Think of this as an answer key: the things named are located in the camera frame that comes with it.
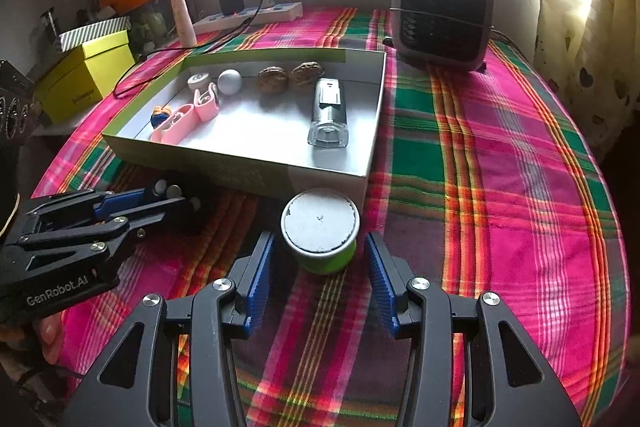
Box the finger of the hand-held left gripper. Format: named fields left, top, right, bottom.
left=20, top=187, right=161, bottom=233
left=20, top=197, right=193, bottom=268

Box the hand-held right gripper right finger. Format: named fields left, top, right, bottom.
left=363, top=232, right=583, bottom=427

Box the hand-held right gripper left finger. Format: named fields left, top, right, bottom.
left=60, top=231, right=276, bottom=427

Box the pink clip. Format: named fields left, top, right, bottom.
left=192, top=83, right=221, bottom=120
left=150, top=103, right=195, bottom=144

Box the green cardboard box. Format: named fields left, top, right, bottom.
left=101, top=47, right=388, bottom=208

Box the white knob with screw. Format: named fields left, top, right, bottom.
left=216, top=70, right=244, bottom=96

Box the black device with clear end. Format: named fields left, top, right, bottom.
left=306, top=78, right=349, bottom=151

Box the walnut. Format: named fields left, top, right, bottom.
left=256, top=66, right=290, bottom=95
left=291, top=61, right=326, bottom=86

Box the person's left hand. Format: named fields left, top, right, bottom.
left=0, top=311, right=66, bottom=367

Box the yellow box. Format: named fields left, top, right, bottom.
left=32, top=30, right=138, bottom=125

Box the dark box with metal studs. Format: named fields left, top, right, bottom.
left=0, top=62, right=36, bottom=142

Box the plaid tablecloth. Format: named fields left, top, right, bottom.
left=30, top=5, right=628, bottom=427

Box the striped box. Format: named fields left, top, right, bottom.
left=47, top=16, right=132, bottom=52

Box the pale green jar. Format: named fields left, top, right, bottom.
left=144, top=11, right=167, bottom=42

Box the cream tube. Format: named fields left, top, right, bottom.
left=170, top=0, right=197, bottom=48

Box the white power strip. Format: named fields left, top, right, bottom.
left=192, top=1, right=304, bottom=35

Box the small fan heater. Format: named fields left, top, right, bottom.
left=382, top=0, right=496, bottom=72

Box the heart print curtain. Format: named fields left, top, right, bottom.
left=532, top=0, right=640, bottom=148

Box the black cable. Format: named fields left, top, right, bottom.
left=112, top=0, right=266, bottom=99

